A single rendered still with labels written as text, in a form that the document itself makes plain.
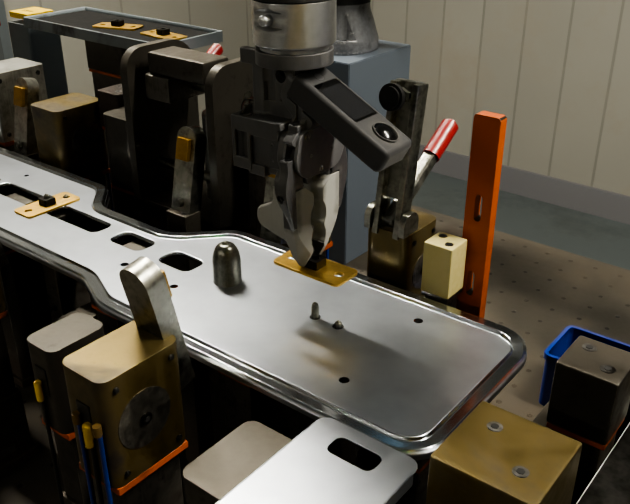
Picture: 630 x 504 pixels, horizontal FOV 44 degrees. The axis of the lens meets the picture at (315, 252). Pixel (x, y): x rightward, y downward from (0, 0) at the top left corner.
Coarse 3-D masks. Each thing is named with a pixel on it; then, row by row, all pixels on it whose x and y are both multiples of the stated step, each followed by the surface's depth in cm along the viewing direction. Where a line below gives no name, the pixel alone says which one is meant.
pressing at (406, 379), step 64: (64, 256) 94; (128, 256) 94; (192, 256) 94; (256, 256) 94; (128, 320) 83; (192, 320) 82; (256, 320) 82; (320, 320) 82; (384, 320) 82; (448, 320) 82; (256, 384) 73; (320, 384) 72; (384, 384) 72; (448, 384) 72
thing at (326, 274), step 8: (280, 256) 81; (288, 256) 81; (312, 256) 79; (320, 256) 79; (280, 264) 80; (288, 264) 79; (296, 264) 79; (312, 264) 78; (320, 264) 78; (328, 264) 79; (336, 264) 79; (296, 272) 79; (304, 272) 78; (312, 272) 78; (320, 272) 78; (328, 272) 78; (336, 272) 78; (344, 272) 78; (352, 272) 78; (320, 280) 77; (328, 280) 77; (336, 280) 76; (344, 280) 76
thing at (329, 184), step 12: (312, 180) 78; (324, 180) 76; (336, 180) 77; (312, 192) 77; (324, 192) 76; (336, 192) 78; (324, 204) 77; (336, 204) 78; (312, 216) 80; (324, 216) 78; (336, 216) 79; (324, 228) 78; (312, 240) 79; (324, 240) 78
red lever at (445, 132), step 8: (448, 120) 93; (440, 128) 93; (448, 128) 93; (456, 128) 93; (432, 136) 93; (440, 136) 92; (448, 136) 92; (432, 144) 92; (440, 144) 92; (448, 144) 93; (424, 152) 92; (432, 152) 91; (440, 152) 92; (424, 160) 91; (432, 160) 91; (424, 168) 91; (416, 176) 90; (424, 176) 91; (416, 184) 90; (416, 192) 90; (392, 208) 89; (384, 216) 89; (392, 216) 88; (392, 224) 88
